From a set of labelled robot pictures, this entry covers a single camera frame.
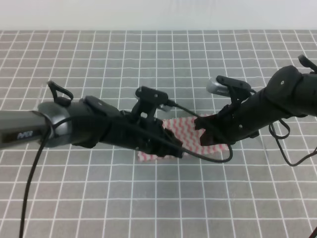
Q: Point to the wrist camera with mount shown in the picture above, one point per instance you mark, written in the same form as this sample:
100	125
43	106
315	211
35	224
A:
149	100
235	89

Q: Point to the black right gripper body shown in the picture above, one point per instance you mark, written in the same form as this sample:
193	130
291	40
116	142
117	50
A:
226	125

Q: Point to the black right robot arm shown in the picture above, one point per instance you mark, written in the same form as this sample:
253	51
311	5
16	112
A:
288	93

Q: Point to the pink white wavy towel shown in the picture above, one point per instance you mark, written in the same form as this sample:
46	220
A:
183	129

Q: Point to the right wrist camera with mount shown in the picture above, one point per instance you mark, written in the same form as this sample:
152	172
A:
235	89

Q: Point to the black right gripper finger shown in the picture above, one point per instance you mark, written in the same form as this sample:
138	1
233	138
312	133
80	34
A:
209	139

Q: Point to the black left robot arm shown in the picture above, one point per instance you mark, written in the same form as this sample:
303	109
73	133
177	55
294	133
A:
90	121

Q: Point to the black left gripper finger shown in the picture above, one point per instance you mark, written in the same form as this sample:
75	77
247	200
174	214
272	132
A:
172	145

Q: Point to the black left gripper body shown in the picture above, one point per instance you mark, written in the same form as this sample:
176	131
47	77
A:
137	133

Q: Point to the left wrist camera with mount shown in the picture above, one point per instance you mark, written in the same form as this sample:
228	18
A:
149	100

